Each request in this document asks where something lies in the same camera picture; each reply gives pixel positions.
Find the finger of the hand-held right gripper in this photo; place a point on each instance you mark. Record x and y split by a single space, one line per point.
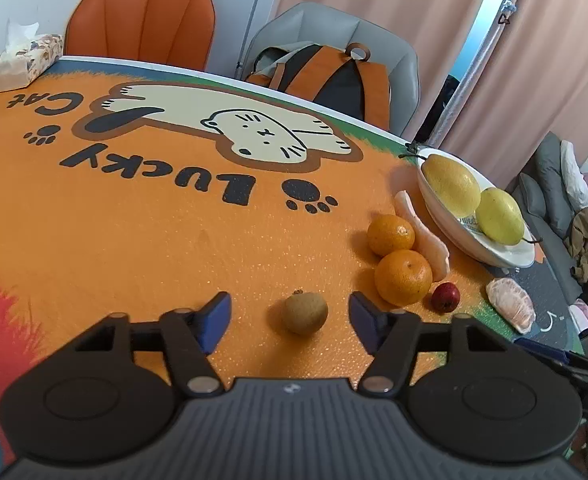
566 361

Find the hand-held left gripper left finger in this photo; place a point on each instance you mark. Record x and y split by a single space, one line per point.
217 312

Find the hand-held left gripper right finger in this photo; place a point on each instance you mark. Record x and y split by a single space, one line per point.
363 312

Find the large orange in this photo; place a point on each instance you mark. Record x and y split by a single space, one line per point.
403 277

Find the brown round fruit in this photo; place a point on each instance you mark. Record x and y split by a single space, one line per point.
304 314

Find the peeled pomelo segment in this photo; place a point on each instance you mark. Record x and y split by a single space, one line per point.
511 305

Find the small orange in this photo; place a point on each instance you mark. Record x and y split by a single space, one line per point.
390 234

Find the small red fruit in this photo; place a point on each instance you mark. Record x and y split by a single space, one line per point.
445 298

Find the long pink pomelo slice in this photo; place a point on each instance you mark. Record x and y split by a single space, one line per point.
429 245

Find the white oval plate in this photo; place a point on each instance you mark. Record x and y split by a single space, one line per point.
466 240

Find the pink cloth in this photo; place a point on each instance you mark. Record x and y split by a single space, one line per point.
581 312

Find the orange cat print table mat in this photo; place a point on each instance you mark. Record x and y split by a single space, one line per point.
148 240

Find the grey sofa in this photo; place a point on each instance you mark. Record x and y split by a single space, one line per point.
554 255

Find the large yellow pear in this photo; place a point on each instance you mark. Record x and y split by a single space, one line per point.
451 185

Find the small yellow pear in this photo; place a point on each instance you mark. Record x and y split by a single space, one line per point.
499 217

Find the small grey pillow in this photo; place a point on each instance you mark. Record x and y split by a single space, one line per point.
533 195

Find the large grey pillow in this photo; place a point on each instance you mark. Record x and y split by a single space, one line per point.
551 180

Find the orange and black backpack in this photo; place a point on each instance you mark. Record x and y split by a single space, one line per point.
334 82

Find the grey padded chair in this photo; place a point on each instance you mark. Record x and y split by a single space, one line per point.
404 67

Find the pink curtain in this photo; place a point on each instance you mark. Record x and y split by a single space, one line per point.
549 60
384 15

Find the orange padded chair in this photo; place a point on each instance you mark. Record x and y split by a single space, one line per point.
141 22

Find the patterned tissue box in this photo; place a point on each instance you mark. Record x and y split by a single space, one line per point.
21 62

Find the black hair clip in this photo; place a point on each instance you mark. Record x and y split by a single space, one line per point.
504 18

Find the blue hair clip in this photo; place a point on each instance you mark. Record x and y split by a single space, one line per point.
510 6

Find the white wall pipe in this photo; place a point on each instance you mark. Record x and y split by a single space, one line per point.
257 5

